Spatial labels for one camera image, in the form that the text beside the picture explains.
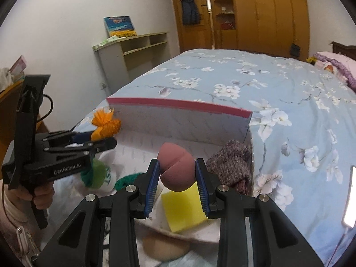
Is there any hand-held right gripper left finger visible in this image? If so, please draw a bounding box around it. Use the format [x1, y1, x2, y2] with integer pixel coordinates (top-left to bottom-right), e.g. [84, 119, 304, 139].
[39, 158, 162, 267]

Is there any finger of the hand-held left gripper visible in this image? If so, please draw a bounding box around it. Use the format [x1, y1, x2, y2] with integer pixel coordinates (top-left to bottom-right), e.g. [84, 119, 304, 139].
[44, 137, 118, 158]
[42, 130, 96, 146]

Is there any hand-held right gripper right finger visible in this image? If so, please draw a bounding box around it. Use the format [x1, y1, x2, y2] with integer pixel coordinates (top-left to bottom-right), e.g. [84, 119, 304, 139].
[195, 158, 326, 267]

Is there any orange cloth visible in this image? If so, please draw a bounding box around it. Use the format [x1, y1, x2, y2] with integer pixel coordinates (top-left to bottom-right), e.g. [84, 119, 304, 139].
[91, 109, 122, 142]

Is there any white sock with green cuff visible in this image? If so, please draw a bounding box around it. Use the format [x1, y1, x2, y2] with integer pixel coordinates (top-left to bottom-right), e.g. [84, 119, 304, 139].
[115, 172, 146, 192]
[80, 158, 117, 190]

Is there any yellow sponge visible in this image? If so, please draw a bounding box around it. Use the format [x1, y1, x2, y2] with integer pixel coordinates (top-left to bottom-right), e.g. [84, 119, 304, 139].
[161, 181, 208, 233]

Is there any maroon makeup sponge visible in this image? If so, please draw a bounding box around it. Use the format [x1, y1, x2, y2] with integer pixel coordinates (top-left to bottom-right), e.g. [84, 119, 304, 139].
[158, 142, 196, 193]

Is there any brown knitted hat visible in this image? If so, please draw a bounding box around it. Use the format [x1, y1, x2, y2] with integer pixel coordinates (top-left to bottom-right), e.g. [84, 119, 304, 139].
[206, 139, 254, 197]

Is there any beige makeup sponge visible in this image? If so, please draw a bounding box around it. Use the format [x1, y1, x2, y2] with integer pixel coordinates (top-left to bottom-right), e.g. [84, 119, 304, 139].
[143, 236, 191, 262]

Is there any pink cardboard box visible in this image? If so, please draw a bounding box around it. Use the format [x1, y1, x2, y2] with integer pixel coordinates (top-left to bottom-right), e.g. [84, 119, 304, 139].
[106, 97, 255, 245]

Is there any person's left forearm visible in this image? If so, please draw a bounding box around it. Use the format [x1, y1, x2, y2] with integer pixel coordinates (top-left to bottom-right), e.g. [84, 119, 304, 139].
[0, 142, 45, 267]

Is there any person's left hand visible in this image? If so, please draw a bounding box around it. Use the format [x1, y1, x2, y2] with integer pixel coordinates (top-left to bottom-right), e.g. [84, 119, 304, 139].
[11, 186, 55, 211]

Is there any beige desk shelf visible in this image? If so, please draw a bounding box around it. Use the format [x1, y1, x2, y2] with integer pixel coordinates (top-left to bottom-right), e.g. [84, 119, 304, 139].
[93, 32, 169, 98]

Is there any green packet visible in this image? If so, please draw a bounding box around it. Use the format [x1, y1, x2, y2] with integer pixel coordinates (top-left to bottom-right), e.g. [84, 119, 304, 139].
[98, 36, 123, 47]

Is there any blue and yellow painting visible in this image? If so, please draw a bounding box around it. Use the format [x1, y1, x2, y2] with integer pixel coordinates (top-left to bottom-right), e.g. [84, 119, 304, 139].
[104, 16, 137, 38]

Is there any wooden door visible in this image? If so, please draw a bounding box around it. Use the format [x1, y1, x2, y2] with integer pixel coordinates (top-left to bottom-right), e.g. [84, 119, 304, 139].
[171, 0, 215, 53]

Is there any dark hanging jacket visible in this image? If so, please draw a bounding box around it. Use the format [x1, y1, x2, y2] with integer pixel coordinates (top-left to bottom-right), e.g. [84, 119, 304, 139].
[181, 0, 201, 26]

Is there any wooden wardrobe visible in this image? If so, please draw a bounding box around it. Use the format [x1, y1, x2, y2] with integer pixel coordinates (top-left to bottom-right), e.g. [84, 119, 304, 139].
[214, 0, 311, 59]

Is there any purple frilled pillow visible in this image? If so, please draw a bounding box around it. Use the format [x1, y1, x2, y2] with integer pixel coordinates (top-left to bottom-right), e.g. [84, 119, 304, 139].
[314, 51, 356, 90]

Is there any dark wooden headboard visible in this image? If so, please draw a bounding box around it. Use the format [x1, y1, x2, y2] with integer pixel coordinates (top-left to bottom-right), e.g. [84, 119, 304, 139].
[331, 42, 356, 59]

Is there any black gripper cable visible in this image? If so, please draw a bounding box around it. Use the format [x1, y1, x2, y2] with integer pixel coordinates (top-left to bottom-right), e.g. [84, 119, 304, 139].
[36, 94, 54, 124]

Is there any phone charging cable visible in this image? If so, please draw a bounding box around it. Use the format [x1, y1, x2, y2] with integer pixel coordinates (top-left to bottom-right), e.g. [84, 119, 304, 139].
[325, 226, 349, 267]

